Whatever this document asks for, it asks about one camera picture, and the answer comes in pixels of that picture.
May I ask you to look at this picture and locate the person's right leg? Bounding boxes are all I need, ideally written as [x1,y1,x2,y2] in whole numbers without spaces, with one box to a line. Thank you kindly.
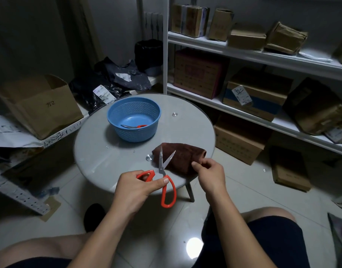
[240,207,297,224]

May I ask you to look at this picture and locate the black waste bin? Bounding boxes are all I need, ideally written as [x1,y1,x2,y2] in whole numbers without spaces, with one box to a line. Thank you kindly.
[134,39,164,77]

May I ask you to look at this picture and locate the white perforated metal beam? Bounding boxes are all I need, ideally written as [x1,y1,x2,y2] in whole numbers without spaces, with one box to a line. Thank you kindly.
[0,167,52,216]

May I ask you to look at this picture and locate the dark navy shorts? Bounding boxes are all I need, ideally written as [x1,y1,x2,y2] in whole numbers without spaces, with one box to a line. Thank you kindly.
[5,206,311,268]

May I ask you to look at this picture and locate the large brown taped parcel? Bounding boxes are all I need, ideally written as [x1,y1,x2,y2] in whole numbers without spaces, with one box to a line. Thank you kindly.
[283,77,342,136]

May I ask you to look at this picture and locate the brown cloth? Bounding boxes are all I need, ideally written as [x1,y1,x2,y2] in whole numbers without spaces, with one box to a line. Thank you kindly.
[152,142,207,175]

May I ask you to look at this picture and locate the cardboard box with blue stripe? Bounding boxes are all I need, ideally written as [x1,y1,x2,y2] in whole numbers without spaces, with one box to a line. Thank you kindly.
[222,68,294,122]

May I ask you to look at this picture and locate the thin flat cardboard box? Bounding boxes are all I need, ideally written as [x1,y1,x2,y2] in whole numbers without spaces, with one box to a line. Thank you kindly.
[270,146,312,192]

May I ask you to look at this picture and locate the flat brown cardboard box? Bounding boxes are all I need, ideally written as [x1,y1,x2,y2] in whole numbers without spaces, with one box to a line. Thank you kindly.
[228,23,267,51]

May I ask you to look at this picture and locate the black plastic bag with label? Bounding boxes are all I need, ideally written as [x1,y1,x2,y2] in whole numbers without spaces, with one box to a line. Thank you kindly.
[69,76,132,112]

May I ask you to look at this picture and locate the tilted brown cardboard box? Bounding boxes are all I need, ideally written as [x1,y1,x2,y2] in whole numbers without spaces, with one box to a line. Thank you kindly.
[208,8,235,42]

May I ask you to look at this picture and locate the person's left hand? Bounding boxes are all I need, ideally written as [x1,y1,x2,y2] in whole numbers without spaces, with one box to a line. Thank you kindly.
[111,170,170,220]

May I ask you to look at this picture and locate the person's right hand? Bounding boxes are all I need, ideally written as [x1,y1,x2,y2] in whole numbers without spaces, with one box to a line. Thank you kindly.
[191,158,227,196]

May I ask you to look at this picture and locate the person's left leg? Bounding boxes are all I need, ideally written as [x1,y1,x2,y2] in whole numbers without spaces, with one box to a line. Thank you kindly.
[0,232,93,268]

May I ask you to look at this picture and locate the round glass-top table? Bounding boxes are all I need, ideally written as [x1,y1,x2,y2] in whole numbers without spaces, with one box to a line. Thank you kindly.
[73,93,216,203]

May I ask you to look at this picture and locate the person's leg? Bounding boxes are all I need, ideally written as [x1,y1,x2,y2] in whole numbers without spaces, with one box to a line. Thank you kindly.
[0,232,93,268]
[240,207,297,224]

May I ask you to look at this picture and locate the printed cardboard carton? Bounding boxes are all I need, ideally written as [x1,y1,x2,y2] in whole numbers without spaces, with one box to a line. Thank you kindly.
[214,114,272,166]

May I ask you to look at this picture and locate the small labelled brown parcel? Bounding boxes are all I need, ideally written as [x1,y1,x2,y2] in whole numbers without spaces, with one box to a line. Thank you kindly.
[324,117,342,144]

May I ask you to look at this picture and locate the person's right forearm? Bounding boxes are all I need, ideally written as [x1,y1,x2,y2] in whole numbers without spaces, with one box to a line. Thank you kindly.
[206,190,277,268]

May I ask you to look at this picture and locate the grey plastic mailing bag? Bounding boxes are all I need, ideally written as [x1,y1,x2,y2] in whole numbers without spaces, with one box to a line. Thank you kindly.
[94,57,152,91]

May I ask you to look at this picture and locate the dark red printed carton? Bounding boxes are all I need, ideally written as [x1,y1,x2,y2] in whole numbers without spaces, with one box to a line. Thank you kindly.
[173,48,229,100]

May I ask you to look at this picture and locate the orange-handled kitchen scissors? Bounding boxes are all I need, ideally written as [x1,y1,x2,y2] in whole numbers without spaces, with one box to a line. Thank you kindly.
[136,146,177,208]

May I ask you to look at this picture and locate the taped upright cardboard box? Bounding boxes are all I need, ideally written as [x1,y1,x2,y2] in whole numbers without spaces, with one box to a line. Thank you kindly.
[182,5,210,38]

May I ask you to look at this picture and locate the crumpled brown paper parcel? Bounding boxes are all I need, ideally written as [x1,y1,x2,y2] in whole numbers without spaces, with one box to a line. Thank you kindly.
[265,22,309,55]

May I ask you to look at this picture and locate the white plastic mailer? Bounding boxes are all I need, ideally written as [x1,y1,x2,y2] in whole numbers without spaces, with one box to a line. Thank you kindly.
[298,47,334,63]

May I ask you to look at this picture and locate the person's left forearm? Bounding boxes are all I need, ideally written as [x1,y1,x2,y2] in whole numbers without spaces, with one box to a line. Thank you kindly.
[67,209,132,268]

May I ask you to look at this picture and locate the black shoe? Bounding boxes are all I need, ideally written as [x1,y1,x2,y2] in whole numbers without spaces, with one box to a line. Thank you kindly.
[83,203,106,233]

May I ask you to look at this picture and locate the small upright cardboard box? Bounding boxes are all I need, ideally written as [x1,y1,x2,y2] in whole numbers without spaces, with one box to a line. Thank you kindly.
[171,4,186,34]

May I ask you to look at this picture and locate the grey patterned bag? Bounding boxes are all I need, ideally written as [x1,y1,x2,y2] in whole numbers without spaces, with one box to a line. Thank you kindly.
[327,213,342,268]

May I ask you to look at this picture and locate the blue plastic colander basket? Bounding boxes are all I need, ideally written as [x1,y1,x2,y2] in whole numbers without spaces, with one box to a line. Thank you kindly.
[107,97,162,143]

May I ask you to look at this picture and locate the cardboard scrap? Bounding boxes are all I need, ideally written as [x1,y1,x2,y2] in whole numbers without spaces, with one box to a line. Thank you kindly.
[39,196,62,222]

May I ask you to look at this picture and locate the white metal shelf unit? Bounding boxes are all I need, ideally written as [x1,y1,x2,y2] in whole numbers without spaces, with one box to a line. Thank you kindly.
[163,0,342,158]

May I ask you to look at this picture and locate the white crumpled paper sheet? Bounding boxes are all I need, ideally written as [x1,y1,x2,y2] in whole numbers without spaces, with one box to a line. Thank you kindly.
[0,114,44,148]

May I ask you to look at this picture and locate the open cardboard box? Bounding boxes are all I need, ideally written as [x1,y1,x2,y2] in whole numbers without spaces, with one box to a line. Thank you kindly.
[0,74,84,140]

